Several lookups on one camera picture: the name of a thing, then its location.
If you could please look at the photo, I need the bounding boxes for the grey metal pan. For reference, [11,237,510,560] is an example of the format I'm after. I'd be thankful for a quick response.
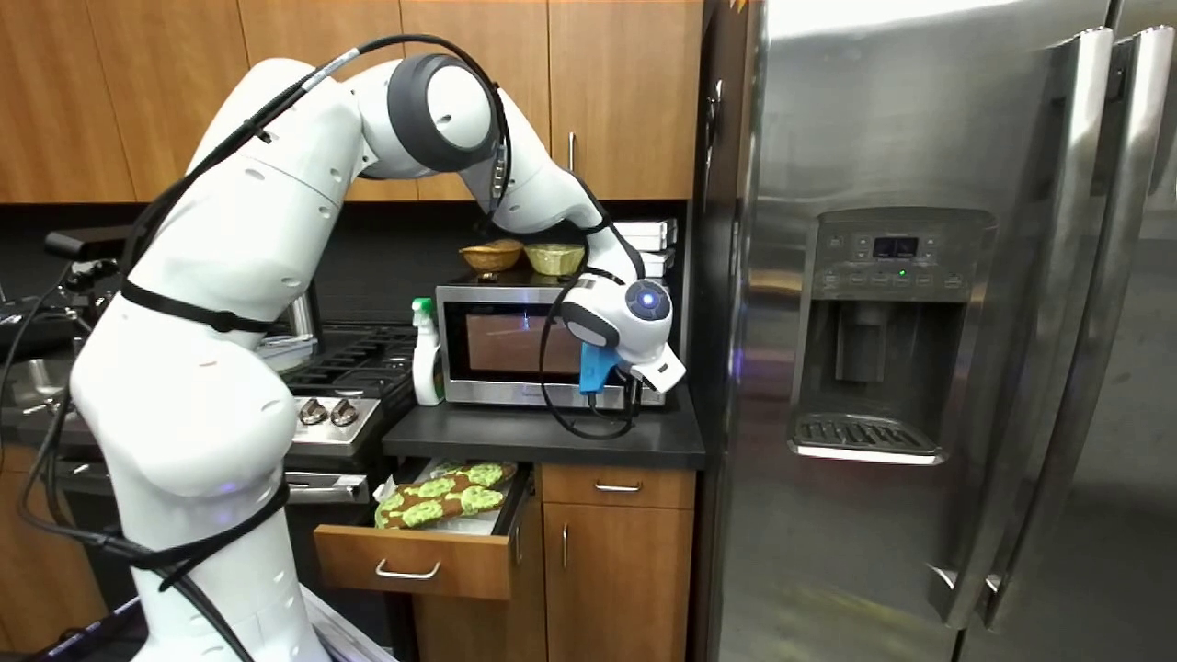
[252,331,322,371]

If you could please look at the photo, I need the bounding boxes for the green patterned oven mitt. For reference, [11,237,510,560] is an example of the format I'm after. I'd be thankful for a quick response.
[371,456,518,532]

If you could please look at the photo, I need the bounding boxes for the stainless gas stove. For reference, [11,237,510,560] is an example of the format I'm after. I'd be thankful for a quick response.
[260,324,418,509]

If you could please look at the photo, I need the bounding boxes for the wooden lower cabinet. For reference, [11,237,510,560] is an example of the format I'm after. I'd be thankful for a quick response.
[0,442,110,652]

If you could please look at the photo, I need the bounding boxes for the open wooden drawer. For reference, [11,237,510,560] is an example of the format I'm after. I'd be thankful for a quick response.
[310,451,533,604]

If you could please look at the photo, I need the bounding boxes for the stack of white containers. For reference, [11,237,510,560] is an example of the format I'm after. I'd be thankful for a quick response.
[619,217,679,288]

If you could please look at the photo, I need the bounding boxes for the stainless steel microwave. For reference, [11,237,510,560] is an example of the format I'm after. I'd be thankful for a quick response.
[434,275,673,412]

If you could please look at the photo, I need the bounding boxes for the wooden upper cabinet door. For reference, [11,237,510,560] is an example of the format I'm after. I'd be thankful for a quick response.
[81,0,267,207]
[234,0,418,207]
[0,0,135,207]
[544,0,708,203]
[402,0,554,207]

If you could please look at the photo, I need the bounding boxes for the steel tumbler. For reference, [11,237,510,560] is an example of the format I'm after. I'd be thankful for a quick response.
[288,289,319,347]

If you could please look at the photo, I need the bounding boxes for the black countertop slab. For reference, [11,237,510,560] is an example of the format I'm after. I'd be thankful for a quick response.
[380,384,708,469]

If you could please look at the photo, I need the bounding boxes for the white spray bottle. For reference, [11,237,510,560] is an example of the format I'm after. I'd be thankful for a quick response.
[408,295,446,407]

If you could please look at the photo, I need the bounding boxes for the wooden lower cabinet door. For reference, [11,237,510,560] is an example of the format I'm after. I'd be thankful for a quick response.
[408,492,549,662]
[539,501,697,662]

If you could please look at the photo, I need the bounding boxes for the wooden cabinet door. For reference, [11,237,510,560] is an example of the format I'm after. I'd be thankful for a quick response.
[544,0,708,203]
[81,0,267,207]
[402,0,554,207]
[539,501,697,662]
[408,492,549,662]
[0,0,135,207]
[234,0,418,207]

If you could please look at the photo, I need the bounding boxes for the stainless steel refrigerator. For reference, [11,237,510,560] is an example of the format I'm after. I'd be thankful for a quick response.
[691,0,1177,662]

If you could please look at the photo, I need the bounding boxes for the brown wooden bowl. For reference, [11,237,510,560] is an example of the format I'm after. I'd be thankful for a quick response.
[455,237,529,279]

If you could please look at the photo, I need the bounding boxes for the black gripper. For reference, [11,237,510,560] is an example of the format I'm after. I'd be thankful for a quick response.
[612,362,652,412]

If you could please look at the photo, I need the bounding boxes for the small closed wooden drawer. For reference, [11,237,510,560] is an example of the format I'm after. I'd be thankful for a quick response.
[538,463,697,511]

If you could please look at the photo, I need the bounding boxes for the yellow bowl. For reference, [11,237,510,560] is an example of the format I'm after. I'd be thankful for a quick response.
[523,240,587,282]

